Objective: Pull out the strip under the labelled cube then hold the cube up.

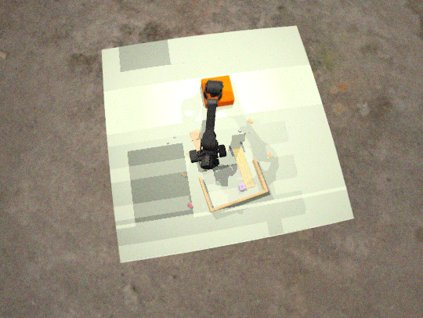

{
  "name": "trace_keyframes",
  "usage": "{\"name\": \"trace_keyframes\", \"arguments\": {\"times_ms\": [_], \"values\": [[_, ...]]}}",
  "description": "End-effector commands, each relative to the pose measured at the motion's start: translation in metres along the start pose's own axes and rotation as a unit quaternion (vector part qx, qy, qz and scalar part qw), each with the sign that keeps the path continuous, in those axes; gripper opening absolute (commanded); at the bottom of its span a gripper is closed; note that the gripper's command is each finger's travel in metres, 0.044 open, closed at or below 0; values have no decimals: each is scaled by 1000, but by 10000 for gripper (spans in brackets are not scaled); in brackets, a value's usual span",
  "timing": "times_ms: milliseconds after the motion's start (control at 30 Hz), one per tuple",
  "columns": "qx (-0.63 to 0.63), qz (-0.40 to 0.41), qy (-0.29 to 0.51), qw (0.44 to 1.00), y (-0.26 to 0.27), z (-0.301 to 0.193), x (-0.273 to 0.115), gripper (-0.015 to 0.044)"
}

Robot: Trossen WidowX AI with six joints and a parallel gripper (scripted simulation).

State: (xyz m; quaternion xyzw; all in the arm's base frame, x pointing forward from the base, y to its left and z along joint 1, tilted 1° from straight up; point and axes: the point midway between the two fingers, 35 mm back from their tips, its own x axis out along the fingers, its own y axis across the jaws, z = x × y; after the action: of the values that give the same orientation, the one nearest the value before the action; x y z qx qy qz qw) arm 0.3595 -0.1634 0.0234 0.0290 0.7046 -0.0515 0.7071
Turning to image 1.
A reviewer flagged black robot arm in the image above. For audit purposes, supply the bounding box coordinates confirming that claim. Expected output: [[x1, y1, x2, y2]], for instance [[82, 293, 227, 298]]
[[200, 79, 224, 169]]

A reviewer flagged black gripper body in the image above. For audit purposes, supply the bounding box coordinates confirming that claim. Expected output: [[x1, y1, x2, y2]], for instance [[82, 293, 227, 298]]
[[189, 144, 226, 163]]

